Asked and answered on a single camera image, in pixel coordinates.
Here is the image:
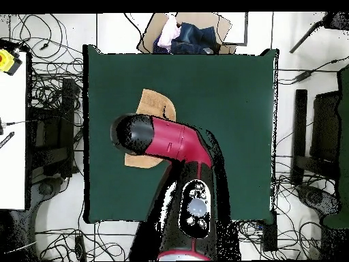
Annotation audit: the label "orange terry towel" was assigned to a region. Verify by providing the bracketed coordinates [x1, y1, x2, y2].
[124, 88, 177, 169]

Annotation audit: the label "black flat tool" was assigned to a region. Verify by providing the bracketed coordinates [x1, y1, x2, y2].
[0, 131, 15, 149]

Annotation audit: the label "dark green table cloth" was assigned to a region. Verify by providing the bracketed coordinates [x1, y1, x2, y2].
[82, 44, 279, 224]

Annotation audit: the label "blue denim jeans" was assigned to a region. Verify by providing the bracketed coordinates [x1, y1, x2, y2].
[152, 22, 222, 55]

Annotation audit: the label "pink garment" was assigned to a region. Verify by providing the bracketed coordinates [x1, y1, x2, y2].
[157, 13, 182, 51]

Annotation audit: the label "brown cardboard box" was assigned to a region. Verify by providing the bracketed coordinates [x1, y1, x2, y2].
[136, 12, 238, 55]

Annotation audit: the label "black stand base with caster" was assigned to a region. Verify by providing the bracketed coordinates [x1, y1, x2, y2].
[297, 184, 342, 219]
[28, 176, 70, 214]

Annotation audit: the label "white desk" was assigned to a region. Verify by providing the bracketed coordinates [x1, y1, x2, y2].
[0, 51, 28, 211]

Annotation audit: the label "green cloth covered table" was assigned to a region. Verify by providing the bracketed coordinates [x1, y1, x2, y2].
[322, 65, 349, 230]

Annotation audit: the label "yellow emergency stop button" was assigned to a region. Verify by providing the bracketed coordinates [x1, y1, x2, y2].
[0, 48, 23, 76]

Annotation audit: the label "black tripod leg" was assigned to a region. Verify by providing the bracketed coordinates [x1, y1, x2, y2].
[289, 12, 349, 54]

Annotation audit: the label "black frame stand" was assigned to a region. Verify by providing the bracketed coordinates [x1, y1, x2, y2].
[27, 77, 84, 179]

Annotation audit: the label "black floor cable tangle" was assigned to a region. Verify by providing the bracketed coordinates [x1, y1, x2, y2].
[35, 229, 129, 262]
[9, 13, 84, 110]
[239, 174, 328, 260]

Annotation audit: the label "black cable with adapter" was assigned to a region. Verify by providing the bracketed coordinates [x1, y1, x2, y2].
[277, 55, 349, 85]

